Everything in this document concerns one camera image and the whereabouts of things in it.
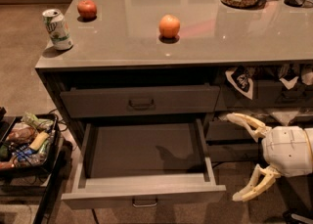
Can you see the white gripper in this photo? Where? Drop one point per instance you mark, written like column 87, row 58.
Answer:
column 284, row 151

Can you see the grey drawer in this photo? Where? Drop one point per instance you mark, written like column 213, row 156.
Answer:
column 235, row 151
column 143, row 166
column 219, row 130
column 266, row 94
column 140, row 100

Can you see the white crumpled snack bag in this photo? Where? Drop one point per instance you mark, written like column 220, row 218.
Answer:
column 284, row 116

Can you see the black white snack bag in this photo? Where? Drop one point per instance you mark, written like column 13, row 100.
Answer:
column 241, row 79

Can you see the orange fruit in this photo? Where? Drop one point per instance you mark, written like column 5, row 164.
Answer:
column 169, row 26

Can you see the grey counter cabinet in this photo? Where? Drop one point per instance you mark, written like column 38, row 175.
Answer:
column 122, row 48

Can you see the red apple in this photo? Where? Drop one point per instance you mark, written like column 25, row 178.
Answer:
column 87, row 9

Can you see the black tray of snacks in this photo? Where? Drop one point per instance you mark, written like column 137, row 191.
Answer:
column 28, row 144

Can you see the green white soda can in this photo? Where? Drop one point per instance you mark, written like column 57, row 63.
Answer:
column 57, row 28

